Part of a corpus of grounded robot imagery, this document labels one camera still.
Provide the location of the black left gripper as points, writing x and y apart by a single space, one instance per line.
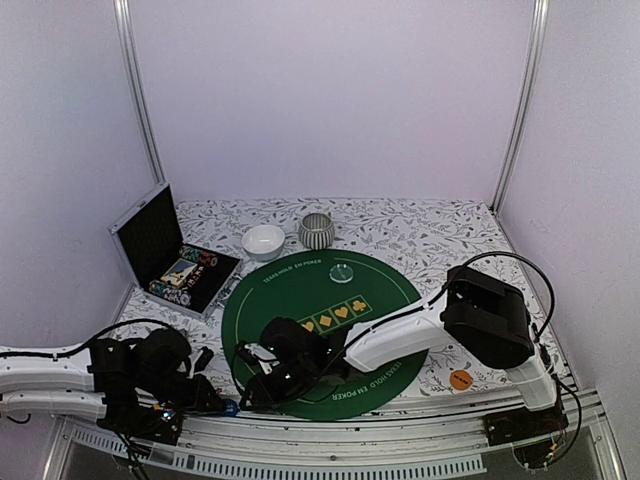
198 398

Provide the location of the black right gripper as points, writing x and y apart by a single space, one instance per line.
265 394

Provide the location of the blue small blind button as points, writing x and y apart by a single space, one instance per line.
231 408

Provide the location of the clear acrylic dealer button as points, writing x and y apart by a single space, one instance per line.
341 273

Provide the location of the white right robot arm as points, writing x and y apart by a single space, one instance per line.
486 316

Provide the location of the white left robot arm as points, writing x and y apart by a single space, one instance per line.
136 380

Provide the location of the round green poker mat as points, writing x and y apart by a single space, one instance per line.
298 287

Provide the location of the poker chip row lower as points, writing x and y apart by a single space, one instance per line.
169 293

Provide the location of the poker chip row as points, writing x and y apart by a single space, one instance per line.
169 293
201 257

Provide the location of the aluminium poker chip case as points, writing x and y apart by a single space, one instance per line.
148 237

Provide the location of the boxed card deck in case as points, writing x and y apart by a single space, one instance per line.
178 274

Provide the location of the white ceramic bowl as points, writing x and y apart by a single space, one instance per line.
263 243

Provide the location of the poker chip row upper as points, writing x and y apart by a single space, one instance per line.
201 257

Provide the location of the striped grey ceramic cup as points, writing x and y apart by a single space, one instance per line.
316 231

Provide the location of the orange big blind button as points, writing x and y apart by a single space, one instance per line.
460 380

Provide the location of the floral white tablecloth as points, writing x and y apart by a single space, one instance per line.
421 239

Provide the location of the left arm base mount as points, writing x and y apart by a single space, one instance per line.
146 423

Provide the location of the right aluminium frame post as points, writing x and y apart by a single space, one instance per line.
531 68

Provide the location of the aluminium frame post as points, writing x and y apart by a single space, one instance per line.
125 30
531 68

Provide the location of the left aluminium frame post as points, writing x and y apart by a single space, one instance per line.
125 30

